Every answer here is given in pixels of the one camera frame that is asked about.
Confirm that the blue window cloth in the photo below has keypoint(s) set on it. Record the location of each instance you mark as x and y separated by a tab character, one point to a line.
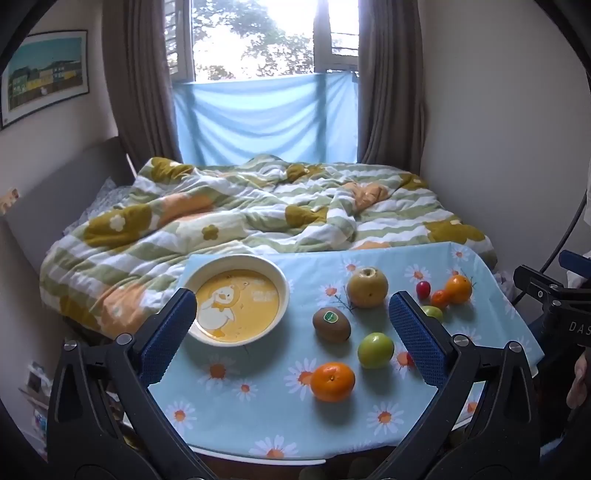
310	118

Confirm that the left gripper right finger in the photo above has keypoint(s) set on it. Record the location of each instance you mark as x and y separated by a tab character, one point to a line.
482	422

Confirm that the right brown curtain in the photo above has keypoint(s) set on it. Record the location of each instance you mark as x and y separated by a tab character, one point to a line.
392	100

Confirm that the person's right hand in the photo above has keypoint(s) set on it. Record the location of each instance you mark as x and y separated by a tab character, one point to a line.
579	390

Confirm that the brown kiwi with sticker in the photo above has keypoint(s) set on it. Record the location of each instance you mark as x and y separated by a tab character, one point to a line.
331	325

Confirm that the grey bed headboard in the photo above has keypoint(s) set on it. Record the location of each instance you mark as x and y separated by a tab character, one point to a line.
38	219

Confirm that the cream duck bowl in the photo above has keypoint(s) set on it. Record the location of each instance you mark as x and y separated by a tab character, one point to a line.
240	298

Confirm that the green striped floral quilt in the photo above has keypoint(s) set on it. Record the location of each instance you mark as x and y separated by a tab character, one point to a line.
121	264

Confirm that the small green apple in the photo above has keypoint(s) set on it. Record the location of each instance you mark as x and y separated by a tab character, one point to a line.
433	312

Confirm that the blue daisy tablecloth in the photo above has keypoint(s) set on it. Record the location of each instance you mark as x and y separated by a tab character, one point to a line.
300	392

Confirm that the yellow pear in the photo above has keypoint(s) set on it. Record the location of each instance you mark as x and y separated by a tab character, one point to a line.
367	288

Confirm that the brown curtain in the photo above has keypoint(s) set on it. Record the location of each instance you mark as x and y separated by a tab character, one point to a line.
392	100
137	79

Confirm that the framed wall picture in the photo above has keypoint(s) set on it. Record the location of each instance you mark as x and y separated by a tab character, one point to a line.
46	69

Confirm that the orange round fruit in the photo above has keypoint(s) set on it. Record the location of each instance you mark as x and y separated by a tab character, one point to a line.
458	289

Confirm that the red cherry tomato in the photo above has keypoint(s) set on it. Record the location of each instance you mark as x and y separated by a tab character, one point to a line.
423	290

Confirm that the window frame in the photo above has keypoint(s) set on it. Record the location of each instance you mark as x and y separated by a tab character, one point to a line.
218	40

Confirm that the large orange mandarin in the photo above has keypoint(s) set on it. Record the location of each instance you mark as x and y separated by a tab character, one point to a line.
333	382

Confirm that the left brown curtain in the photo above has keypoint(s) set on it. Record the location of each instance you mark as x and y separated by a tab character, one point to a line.
137	79

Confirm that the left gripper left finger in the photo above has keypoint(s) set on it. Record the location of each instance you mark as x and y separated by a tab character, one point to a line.
102	421

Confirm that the small orange mandarin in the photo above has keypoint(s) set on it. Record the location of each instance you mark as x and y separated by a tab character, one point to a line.
440	299

